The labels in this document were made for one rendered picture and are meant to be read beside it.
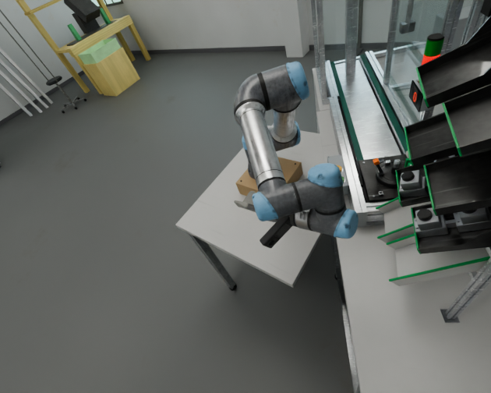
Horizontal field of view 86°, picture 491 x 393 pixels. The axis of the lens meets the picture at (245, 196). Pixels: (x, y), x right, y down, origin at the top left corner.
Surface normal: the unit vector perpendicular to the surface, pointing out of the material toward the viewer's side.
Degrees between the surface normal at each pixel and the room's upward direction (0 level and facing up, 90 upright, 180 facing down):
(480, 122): 25
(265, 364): 0
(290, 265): 0
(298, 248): 0
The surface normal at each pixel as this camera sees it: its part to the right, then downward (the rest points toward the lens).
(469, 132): -0.63, -0.60
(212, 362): -0.26, -0.65
